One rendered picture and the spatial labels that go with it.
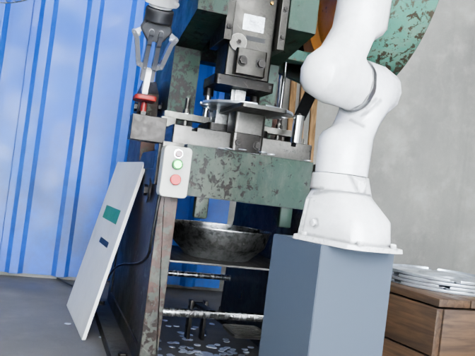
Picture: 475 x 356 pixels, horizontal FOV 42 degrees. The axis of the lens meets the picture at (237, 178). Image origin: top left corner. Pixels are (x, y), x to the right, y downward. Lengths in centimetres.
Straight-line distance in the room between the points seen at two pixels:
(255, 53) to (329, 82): 77
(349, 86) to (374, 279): 38
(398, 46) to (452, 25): 196
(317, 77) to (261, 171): 64
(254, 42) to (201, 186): 52
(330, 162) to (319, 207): 9
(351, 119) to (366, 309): 39
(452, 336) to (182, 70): 125
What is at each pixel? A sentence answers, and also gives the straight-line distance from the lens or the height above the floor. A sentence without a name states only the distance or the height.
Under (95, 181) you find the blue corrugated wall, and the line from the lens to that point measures 306.
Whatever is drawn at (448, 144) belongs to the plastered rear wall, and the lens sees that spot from 382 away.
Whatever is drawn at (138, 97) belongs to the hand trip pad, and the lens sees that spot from 169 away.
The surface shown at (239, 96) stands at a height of 84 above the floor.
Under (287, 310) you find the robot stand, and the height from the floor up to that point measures 31.
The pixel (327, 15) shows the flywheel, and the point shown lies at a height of 123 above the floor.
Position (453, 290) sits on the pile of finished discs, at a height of 35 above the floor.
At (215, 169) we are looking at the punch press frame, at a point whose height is 59.
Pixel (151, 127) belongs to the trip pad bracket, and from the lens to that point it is 169.
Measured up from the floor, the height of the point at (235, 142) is 67.
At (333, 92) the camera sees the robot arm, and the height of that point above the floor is 74.
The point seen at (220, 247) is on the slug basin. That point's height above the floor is 35.
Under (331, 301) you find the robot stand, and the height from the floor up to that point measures 35.
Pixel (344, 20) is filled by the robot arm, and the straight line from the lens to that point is 129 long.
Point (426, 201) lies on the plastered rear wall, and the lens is 374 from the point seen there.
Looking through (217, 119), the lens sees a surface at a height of 75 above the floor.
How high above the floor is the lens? 53
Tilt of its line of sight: 1 degrees up
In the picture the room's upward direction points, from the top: 7 degrees clockwise
